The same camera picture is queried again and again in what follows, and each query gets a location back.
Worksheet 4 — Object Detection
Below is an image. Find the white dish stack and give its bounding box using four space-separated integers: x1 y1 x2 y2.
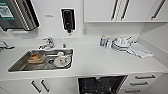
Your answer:
111 35 135 53

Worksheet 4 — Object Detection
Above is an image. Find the white wall cabinet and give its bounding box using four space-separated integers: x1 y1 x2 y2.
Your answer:
83 0 168 24

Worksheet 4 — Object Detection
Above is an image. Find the small chrome sink fitting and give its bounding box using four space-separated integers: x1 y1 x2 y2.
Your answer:
62 40 68 48

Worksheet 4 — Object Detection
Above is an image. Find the white wall outlet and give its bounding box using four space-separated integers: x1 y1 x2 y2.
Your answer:
82 27 88 35

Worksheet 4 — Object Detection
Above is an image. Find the white mug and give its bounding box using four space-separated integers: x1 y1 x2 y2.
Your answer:
55 51 69 67

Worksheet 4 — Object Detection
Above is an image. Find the black soap dispenser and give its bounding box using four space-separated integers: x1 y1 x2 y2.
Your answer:
60 8 76 34

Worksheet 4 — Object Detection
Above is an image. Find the white plate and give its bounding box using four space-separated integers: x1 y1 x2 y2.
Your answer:
53 54 72 68

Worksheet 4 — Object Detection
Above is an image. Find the stainless steel dishwasher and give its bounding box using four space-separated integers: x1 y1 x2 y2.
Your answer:
77 75 129 94

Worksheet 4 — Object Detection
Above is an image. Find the steel paper towel dispenser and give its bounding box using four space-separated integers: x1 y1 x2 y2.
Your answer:
0 0 41 33

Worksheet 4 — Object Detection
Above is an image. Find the small white cup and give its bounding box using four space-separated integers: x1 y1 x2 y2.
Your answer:
105 38 113 50

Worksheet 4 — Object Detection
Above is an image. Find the chrome faucet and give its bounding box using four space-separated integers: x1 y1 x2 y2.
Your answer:
37 36 56 51

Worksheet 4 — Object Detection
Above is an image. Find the orange stained bowl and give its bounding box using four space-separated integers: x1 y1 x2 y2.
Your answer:
27 53 47 65

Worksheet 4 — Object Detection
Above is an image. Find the white narrow drawer unit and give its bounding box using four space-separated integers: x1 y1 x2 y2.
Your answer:
118 72 164 94

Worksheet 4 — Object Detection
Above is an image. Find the small wall label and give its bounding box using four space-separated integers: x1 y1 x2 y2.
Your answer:
44 13 54 18

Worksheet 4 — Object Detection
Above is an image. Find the stainless steel sink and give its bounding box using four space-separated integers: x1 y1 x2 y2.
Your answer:
7 48 75 73

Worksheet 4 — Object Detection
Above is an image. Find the small blue bottle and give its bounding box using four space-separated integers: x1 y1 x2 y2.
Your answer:
99 34 107 48

